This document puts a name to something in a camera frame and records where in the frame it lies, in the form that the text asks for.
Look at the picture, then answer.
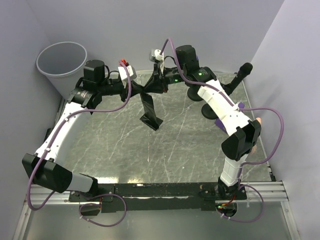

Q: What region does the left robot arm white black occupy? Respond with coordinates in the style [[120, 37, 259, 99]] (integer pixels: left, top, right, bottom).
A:
[[22, 59, 137, 201]]

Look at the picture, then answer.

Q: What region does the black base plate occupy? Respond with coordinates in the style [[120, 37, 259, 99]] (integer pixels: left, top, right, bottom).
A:
[[68, 182, 247, 213]]

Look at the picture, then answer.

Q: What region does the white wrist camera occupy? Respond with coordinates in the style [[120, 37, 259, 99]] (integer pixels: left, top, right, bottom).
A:
[[149, 49, 165, 74], [118, 58, 137, 83]]

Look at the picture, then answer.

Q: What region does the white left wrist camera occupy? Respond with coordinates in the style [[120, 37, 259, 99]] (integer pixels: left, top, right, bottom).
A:
[[118, 58, 137, 83]]

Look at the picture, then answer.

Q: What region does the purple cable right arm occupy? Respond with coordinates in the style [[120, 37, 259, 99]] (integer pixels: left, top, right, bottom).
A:
[[159, 37, 285, 223]]

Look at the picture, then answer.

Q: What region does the aluminium rail frame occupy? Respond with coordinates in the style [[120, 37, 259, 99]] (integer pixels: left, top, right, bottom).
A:
[[13, 181, 300, 240]]

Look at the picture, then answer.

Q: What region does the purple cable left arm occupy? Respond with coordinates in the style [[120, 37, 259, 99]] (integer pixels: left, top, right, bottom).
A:
[[26, 58, 133, 228]]

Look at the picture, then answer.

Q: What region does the purple microphone on stand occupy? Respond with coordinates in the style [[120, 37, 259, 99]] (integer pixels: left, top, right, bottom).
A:
[[187, 56, 206, 102]]

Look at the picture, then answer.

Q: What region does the black trash bag roll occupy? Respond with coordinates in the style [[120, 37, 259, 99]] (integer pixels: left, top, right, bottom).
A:
[[130, 63, 164, 131]]

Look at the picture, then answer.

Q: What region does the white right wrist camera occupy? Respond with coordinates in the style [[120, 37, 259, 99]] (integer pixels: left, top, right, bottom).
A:
[[149, 49, 165, 74]]

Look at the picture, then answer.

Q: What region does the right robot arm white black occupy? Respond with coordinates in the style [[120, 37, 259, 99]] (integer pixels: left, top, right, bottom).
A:
[[172, 45, 261, 199]]

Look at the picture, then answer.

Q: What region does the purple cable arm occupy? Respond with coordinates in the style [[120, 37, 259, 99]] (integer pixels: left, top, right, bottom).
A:
[[159, 37, 285, 223], [26, 58, 133, 228]]

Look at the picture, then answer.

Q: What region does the grey plastic trash bin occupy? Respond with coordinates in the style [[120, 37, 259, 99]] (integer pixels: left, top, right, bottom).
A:
[[36, 41, 88, 100]]

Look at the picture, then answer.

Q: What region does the purple box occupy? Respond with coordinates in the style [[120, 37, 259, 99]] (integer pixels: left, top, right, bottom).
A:
[[214, 101, 245, 135]]

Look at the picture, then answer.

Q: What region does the black microphone on stand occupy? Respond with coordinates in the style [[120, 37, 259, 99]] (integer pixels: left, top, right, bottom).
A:
[[201, 62, 253, 120]]

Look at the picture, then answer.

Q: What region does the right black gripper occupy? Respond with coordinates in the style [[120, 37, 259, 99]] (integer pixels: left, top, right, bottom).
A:
[[142, 63, 186, 95]]

